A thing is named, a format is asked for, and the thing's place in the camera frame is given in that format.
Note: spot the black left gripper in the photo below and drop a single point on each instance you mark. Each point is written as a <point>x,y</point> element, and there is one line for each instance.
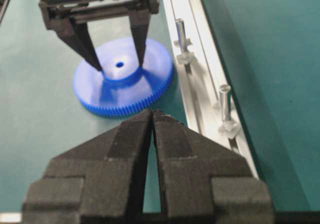
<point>69,18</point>

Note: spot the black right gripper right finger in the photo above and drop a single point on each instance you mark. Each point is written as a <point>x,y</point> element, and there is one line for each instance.
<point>202,182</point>

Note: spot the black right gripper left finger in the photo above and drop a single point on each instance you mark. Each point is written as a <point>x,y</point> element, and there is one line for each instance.
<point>101,181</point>

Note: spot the large blue plastic gear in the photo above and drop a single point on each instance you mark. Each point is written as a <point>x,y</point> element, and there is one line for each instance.
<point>124,87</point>

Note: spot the steel shaft near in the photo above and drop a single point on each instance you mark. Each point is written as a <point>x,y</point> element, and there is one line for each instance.
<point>229,127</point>

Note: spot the steel shaft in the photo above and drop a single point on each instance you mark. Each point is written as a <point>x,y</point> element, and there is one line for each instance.
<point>229,127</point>
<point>183,42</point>

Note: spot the steel shaft far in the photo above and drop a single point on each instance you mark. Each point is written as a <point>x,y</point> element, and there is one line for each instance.
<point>183,42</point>

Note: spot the silver aluminium extrusion rail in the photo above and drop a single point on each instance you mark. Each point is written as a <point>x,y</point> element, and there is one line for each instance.
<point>201,79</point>

